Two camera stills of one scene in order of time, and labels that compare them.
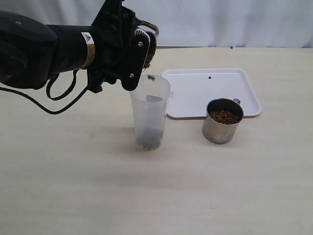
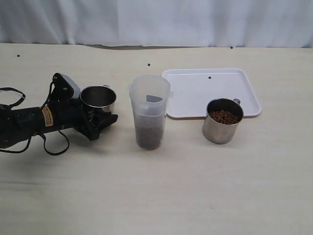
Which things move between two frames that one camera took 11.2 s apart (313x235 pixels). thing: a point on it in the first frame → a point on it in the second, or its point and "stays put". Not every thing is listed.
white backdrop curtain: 195,23 stays put
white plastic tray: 192,89 stays put
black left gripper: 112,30 → 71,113
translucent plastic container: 149,101 stays put
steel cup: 152,32 → 101,96
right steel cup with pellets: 222,120 stays put
